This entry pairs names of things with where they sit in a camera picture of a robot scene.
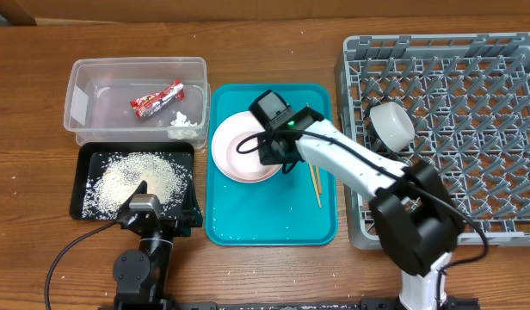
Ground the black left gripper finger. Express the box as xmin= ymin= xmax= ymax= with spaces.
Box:
xmin=116 ymin=179 xmax=149 ymax=216
xmin=181 ymin=181 xmax=203 ymax=220

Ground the white rice pile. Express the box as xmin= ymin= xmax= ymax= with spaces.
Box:
xmin=81 ymin=152 xmax=192 ymax=220

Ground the pink plate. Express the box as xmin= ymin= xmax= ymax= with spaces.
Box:
xmin=211 ymin=111 xmax=281 ymax=183

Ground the wooden chopstick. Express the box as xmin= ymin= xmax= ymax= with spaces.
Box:
xmin=308 ymin=164 xmax=322 ymax=208
xmin=305 ymin=102 xmax=323 ymax=195

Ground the white tissue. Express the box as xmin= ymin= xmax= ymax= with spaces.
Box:
xmin=168 ymin=111 xmax=198 ymax=140

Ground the red snack wrapper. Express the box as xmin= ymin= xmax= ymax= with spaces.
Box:
xmin=130 ymin=80 xmax=185 ymax=118

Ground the grey small bowl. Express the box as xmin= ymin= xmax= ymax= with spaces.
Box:
xmin=369 ymin=102 xmax=415 ymax=152

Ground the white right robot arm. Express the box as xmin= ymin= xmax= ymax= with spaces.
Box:
xmin=250 ymin=108 xmax=464 ymax=309

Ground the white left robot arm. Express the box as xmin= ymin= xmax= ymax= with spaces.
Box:
xmin=113 ymin=181 xmax=203 ymax=310

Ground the grey dishwasher rack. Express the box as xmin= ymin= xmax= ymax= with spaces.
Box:
xmin=334 ymin=33 xmax=530 ymax=247

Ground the black plastic tray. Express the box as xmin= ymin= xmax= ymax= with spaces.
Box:
xmin=70 ymin=142 xmax=198 ymax=220

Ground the teal plastic tray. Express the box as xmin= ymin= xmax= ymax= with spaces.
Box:
xmin=205 ymin=84 xmax=338 ymax=246

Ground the clear plastic bin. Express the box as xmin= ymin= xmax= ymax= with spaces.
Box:
xmin=64 ymin=57 xmax=211 ymax=149

